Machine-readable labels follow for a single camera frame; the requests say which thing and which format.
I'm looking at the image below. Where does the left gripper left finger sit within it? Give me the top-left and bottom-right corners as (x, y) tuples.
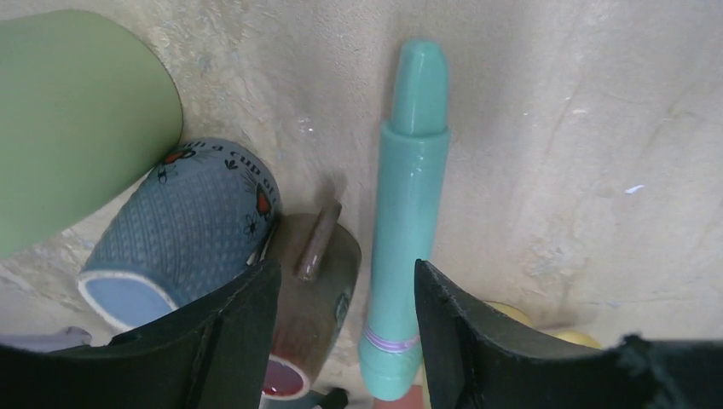
(1, 262), (281, 408)

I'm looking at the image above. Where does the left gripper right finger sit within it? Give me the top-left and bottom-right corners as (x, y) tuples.
(414, 261), (722, 408)

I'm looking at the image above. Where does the brown mug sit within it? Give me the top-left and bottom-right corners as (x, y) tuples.
(263, 199), (362, 400)

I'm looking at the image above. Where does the blue patterned mug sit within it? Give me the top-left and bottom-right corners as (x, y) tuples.
(78, 138), (281, 331)

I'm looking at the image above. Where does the dark teal mug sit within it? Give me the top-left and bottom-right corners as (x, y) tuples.
(259, 388), (350, 409)

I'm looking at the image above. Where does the pink cup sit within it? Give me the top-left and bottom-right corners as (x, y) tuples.
(373, 385), (424, 409)

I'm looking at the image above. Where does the teal cylinder toy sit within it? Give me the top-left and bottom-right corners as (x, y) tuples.
(359, 39), (451, 401)

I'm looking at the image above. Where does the green cup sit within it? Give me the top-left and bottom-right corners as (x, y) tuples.
(1, 9), (182, 256)

